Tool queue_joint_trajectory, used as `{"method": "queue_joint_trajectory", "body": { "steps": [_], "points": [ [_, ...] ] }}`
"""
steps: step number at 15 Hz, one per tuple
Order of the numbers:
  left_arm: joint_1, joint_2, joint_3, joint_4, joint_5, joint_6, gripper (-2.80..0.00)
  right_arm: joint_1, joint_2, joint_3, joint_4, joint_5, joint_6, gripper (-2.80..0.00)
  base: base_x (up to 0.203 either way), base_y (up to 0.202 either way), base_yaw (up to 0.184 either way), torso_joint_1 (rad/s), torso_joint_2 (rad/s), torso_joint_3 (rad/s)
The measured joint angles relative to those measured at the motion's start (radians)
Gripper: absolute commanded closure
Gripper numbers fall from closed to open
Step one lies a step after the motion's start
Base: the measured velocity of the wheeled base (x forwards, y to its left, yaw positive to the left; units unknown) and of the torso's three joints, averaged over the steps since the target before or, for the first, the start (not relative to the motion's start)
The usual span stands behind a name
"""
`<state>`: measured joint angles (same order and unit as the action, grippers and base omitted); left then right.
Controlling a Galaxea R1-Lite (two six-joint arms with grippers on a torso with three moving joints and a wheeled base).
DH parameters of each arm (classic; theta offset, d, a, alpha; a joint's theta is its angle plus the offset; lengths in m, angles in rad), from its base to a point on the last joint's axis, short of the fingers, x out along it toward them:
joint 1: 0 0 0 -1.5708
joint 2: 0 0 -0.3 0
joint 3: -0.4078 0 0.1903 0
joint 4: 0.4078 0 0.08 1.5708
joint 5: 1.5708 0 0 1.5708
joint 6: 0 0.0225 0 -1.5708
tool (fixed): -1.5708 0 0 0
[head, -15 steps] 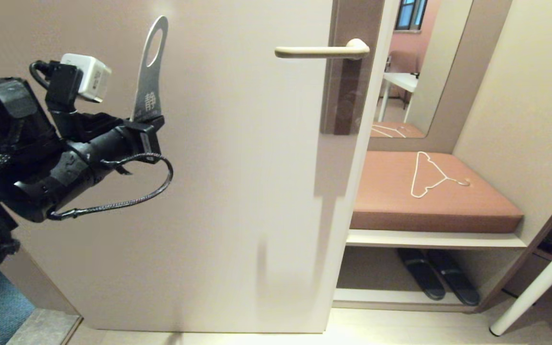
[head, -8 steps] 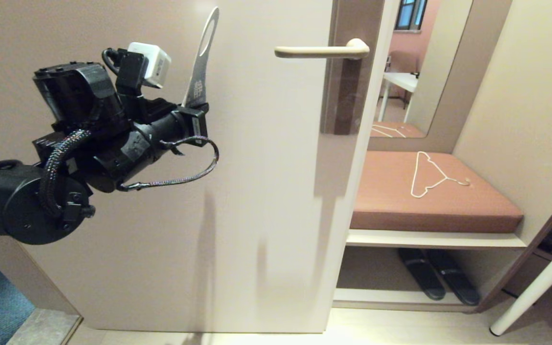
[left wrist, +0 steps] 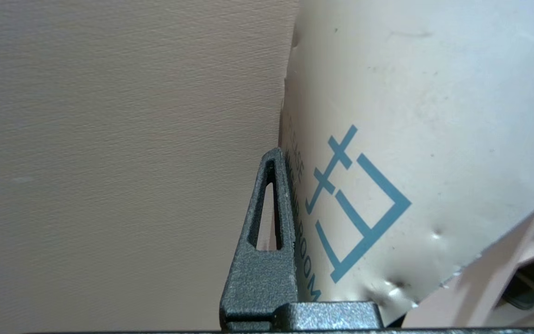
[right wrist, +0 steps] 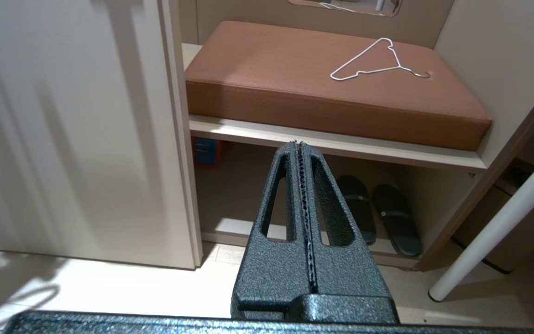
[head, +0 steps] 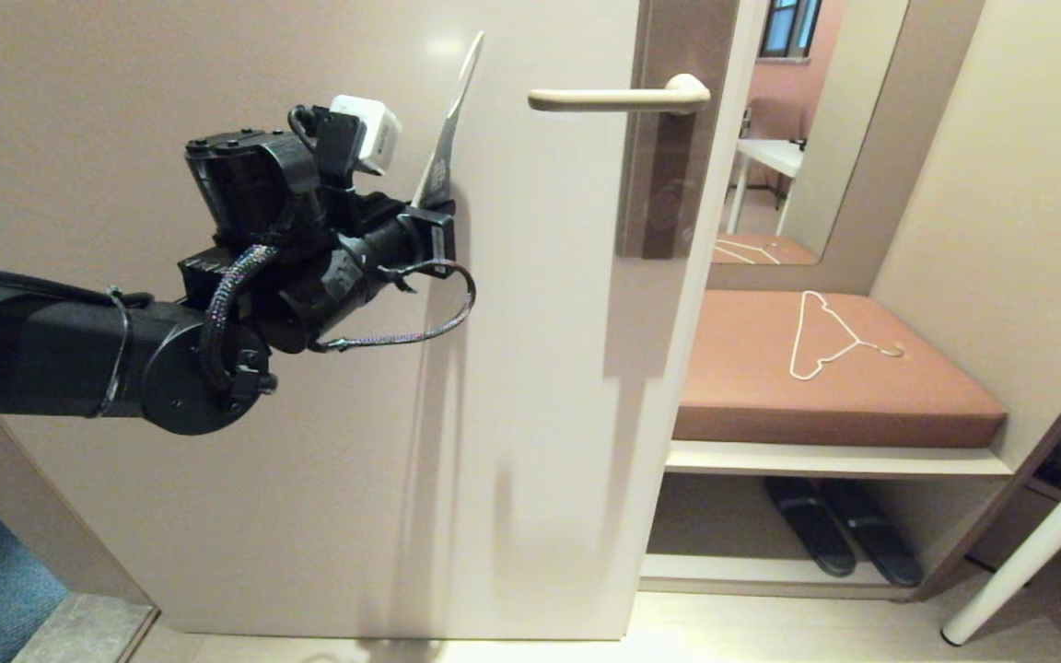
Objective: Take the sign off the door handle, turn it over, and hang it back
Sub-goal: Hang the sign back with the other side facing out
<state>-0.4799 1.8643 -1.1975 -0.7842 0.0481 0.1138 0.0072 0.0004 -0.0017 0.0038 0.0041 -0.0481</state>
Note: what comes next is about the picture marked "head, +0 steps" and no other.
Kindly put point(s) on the beige room door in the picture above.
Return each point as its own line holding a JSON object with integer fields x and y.
{"x": 540, "y": 368}

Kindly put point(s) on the white door hanger sign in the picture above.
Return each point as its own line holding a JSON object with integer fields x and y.
{"x": 443, "y": 166}

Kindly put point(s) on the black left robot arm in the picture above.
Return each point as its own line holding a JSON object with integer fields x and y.
{"x": 79, "y": 350}

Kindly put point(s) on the dark slipper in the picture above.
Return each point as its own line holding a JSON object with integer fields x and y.
{"x": 880, "y": 543}
{"x": 816, "y": 534}

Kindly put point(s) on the wall mirror with beige frame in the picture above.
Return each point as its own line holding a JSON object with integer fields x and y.
{"x": 862, "y": 55}

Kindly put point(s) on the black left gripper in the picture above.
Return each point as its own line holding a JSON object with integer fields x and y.
{"x": 392, "y": 244}

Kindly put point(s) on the white bench shelf unit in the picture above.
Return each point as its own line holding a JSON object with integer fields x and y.
{"x": 816, "y": 459}

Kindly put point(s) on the white table leg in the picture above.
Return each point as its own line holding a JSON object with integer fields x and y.
{"x": 1028, "y": 552}

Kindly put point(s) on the brown bench cushion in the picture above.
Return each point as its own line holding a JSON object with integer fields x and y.
{"x": 770, "y": 405}

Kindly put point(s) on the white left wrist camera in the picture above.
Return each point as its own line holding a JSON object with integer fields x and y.
{"x": 369, "y": 129}

